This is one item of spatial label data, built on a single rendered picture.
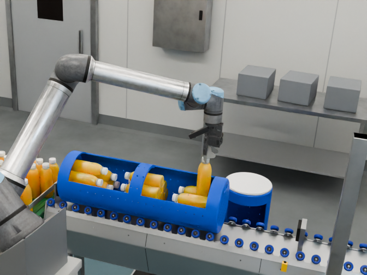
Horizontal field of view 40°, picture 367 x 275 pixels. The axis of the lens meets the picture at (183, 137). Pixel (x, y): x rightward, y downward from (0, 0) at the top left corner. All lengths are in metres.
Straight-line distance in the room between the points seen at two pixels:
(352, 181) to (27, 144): 1.32
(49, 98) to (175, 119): 4.04
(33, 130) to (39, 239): 0.50
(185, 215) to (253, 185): 0.60
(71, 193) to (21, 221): 0.80
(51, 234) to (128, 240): 0.80
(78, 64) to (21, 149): 0.43
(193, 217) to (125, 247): 0.45
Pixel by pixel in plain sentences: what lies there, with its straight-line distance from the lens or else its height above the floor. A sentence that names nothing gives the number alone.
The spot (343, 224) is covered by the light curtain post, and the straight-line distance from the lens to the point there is 2.19.
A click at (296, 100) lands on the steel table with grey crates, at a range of 4.98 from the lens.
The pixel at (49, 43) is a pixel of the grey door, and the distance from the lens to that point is 6.62.
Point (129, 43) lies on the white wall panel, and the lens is 6.15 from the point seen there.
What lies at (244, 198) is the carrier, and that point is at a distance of 2.91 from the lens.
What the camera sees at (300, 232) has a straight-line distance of 2.58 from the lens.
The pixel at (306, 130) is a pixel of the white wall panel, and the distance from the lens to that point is 5.87.
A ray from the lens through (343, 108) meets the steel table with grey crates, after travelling 4.98.
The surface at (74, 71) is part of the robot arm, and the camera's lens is 2.15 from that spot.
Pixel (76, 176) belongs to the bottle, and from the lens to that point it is 2.78.
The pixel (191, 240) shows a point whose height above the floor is 0.92.
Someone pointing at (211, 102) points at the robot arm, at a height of 1.65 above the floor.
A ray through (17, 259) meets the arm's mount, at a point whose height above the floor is 1.26.
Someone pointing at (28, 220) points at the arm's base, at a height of 1.35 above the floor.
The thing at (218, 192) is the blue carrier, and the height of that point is 1.21.
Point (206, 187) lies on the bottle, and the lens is 2.59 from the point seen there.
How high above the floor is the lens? 2.39
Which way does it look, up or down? 22 degrees down
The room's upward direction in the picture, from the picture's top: 4 degrees clockwise
